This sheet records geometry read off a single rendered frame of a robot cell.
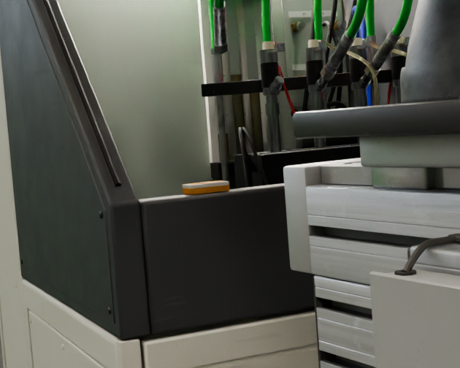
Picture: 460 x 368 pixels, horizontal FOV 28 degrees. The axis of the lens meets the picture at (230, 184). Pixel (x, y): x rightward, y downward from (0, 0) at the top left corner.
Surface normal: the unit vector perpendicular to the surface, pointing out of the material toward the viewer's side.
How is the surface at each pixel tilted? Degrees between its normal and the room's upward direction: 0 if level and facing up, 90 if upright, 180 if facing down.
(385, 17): 90
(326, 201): 90
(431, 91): 90
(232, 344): 90
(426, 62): 73
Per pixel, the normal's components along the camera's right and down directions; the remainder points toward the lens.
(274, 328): 0.41, 0.04
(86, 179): -0.91, 0.10
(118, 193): 0.22, -0.71
